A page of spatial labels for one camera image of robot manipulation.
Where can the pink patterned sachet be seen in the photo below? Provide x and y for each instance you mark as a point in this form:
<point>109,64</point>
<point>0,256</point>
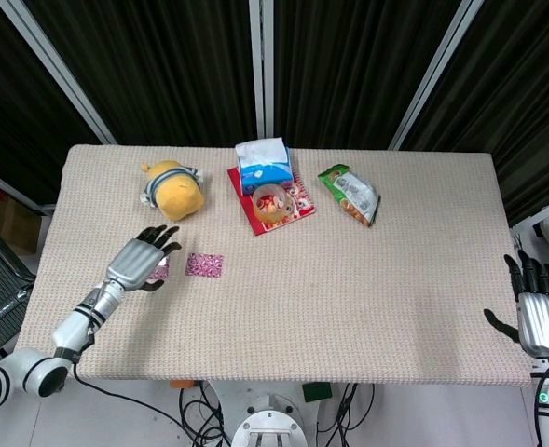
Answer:
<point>204,265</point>

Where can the green block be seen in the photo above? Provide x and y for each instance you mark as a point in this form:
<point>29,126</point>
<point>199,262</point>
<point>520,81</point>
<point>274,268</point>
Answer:
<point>317,392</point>

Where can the beige woven tablecloth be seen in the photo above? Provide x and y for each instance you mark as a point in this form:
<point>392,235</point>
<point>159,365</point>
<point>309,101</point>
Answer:
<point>302,302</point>

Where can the blue tissue box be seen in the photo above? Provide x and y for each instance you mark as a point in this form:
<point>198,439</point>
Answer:
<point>264,172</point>

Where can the clear cup of snacks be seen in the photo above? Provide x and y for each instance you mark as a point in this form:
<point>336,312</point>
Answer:
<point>269,202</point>

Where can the black curtain panel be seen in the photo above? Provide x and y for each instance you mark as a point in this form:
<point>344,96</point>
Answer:
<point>525,93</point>
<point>162,70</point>
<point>348,70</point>
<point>4,116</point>

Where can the red spiral notebook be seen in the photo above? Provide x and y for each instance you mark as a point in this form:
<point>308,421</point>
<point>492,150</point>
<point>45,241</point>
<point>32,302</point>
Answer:
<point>302,205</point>

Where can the orange block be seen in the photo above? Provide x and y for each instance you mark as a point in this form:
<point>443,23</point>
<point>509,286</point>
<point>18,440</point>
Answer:
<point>181,384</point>

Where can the green snack bag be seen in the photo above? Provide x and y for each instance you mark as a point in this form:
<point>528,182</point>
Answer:
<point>353,193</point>

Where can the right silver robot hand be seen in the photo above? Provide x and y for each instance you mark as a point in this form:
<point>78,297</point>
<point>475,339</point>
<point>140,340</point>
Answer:
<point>544,323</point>

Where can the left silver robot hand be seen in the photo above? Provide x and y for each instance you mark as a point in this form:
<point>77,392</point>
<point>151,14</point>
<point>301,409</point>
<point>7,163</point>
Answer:
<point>134,263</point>

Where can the brown cardboard box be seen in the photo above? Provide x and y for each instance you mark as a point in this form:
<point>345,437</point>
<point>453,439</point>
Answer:
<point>13,223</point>

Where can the grey aluminium partition post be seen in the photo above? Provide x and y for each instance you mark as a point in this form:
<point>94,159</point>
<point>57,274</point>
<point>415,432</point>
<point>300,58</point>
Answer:
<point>261,70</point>
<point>62,70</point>
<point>435,70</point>

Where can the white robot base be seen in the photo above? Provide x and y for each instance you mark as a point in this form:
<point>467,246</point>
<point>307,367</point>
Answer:
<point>271,419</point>

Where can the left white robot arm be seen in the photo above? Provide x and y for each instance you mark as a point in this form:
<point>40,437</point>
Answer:
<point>76,323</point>

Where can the yellow plush toy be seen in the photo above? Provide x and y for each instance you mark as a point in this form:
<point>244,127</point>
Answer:
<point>178,195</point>

